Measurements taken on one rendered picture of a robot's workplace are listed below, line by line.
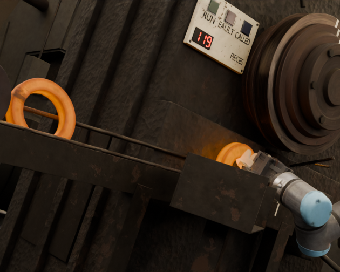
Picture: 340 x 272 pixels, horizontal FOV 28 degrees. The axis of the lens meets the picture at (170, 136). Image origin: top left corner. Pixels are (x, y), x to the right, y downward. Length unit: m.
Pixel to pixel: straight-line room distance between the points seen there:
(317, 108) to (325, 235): 0.43
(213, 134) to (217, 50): 0.26
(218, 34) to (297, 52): 0.25
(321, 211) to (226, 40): 0.64
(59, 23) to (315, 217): 4.82
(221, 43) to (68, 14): 4.31
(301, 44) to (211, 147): 0.43
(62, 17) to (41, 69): 0.56
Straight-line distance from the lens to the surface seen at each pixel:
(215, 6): 2.12
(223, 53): 2.16
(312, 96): 2.15
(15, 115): 1.66
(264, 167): 2.01
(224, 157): 2.06
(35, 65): 6.17
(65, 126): 1.73
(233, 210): 1.59
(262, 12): 2.31
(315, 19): 2.27
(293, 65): 2.16
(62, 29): 6.36
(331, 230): 1.98
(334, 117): 2.27
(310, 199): 1.87
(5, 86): 1.62
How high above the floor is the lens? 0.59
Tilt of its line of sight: 5 degrees up
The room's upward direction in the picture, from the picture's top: 19 degrees clockwise
